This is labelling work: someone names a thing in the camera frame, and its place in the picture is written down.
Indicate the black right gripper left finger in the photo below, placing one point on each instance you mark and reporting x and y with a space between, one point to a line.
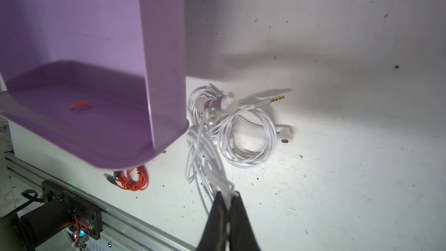
215 234

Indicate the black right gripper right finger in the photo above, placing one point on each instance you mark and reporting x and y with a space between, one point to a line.
241 236

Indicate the white earphones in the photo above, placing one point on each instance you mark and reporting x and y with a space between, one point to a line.
247 136
204 163

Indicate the pink drawer knob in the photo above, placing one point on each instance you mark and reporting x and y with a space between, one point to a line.
81 105

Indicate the purple drawer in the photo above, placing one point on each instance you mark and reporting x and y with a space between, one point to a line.
127 57

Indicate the red earphones lower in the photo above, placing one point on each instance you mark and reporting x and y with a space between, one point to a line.
135 179

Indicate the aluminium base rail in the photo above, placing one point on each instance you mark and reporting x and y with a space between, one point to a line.
121 231

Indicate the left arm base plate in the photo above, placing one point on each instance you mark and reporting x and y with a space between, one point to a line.
62 209

